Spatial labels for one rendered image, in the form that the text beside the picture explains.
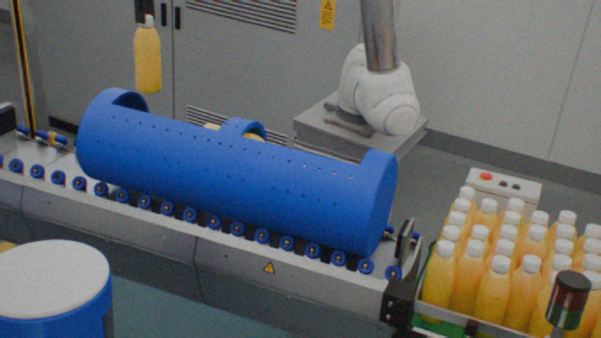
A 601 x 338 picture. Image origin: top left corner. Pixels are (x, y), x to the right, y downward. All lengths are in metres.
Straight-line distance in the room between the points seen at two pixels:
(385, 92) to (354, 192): 0.42
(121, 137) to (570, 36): 2.97
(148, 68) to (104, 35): 2.18
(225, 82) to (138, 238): 1.79
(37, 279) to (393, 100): 1.06
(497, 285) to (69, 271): 0.99
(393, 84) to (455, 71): 2.52
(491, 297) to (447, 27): 2.96
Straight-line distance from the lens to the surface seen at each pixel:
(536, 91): 4.48
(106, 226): 2.18
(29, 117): 2.82
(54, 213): 2.28
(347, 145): 2.28
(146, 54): 2.05
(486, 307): 1.76
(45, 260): 1.76
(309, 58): 3.45
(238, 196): 1.86
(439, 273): 1.73
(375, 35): 2.02
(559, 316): 1.48
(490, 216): 1.95
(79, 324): 1.64
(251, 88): 3.68
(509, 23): 4.41
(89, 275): 1.69
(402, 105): 2.06
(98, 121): 2.05
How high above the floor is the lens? 2.04
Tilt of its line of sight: 28 degrees down
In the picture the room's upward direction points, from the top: 5 degrees clockwise
